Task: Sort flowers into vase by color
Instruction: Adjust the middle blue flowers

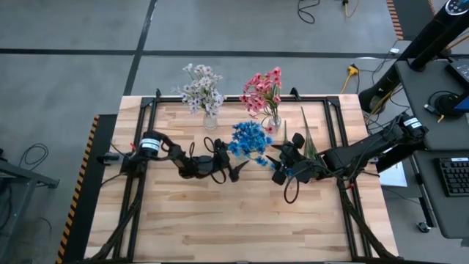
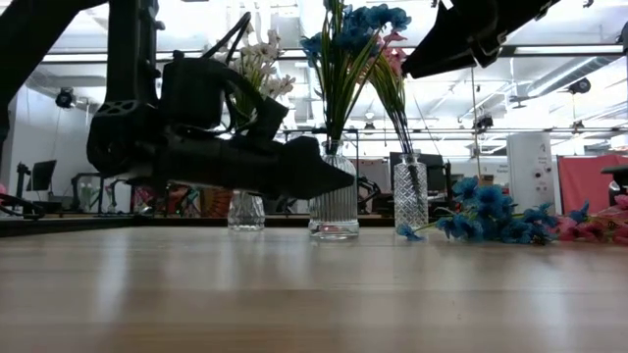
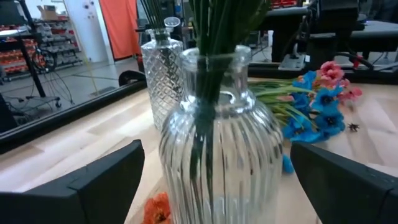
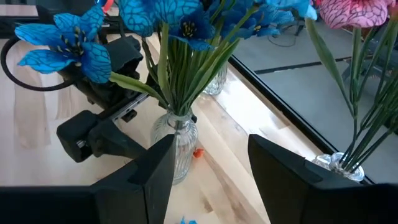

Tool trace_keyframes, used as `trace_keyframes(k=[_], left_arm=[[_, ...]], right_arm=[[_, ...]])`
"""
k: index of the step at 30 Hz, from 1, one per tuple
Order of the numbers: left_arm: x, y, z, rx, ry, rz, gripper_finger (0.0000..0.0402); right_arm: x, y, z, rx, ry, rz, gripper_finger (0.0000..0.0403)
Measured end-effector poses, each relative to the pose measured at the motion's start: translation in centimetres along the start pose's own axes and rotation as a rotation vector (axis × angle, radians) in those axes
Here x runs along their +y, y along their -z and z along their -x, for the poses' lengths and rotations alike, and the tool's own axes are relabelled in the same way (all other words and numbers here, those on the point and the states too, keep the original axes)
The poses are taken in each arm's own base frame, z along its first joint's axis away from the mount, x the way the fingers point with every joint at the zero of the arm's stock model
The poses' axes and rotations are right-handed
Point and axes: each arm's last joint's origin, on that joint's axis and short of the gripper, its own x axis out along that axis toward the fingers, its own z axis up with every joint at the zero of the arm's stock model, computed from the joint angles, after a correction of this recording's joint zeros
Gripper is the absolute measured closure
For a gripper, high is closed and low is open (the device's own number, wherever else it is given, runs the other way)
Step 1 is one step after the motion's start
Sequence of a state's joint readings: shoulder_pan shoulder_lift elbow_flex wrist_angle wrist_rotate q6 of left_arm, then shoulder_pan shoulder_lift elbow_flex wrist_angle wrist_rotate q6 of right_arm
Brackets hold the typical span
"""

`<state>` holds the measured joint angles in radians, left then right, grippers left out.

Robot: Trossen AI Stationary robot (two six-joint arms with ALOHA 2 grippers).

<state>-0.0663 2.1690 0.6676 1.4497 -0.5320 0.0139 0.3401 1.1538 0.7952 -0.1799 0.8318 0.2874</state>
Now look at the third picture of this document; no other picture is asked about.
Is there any orange partition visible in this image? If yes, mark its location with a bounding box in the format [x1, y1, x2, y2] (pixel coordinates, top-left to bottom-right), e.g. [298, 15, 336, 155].
[99, 0, 142, 60]

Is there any loose blue petal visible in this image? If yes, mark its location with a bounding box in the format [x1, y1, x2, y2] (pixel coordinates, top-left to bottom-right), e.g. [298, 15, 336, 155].
[282, 154, 295, 174]

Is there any grey metal bracket plate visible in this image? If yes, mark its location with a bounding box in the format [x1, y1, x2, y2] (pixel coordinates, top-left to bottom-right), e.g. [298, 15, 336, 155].
[277, 52, 307, 72]

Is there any shelf with red bins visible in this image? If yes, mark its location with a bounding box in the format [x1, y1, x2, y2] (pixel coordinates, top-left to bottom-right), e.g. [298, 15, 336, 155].
[0, 18, 83, 75]

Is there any diamond-cut clear glass vase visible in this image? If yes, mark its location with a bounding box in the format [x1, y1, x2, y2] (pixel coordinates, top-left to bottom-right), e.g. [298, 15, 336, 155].
[140, 28, 185, 131]

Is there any clear plastic cup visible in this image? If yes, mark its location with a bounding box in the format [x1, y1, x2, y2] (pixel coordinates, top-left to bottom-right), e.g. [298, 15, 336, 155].
[164, 16, 182, 34]

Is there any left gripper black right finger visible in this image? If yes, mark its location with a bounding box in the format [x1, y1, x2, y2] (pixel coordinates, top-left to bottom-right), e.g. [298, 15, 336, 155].
[290, 142, 398, 224]

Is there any white pillar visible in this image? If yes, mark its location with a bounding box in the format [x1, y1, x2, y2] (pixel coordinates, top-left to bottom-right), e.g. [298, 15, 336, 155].
[63, 0, 115, 65]

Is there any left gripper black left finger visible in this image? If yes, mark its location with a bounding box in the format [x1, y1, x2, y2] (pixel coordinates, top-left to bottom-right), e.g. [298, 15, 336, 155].
[0, 139, 146, 224]

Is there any ribbed clear glass vase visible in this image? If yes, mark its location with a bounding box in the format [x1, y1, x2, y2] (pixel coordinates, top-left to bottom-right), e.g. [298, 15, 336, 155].
[158, 45, 284, 224]

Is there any dark grey desk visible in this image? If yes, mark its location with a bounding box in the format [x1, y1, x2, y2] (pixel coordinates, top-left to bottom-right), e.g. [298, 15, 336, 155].
[267, 6, 398, 63]

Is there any cardboard box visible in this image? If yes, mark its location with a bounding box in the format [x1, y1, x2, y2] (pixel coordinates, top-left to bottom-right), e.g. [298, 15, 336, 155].
[36, 4, 65, 22]

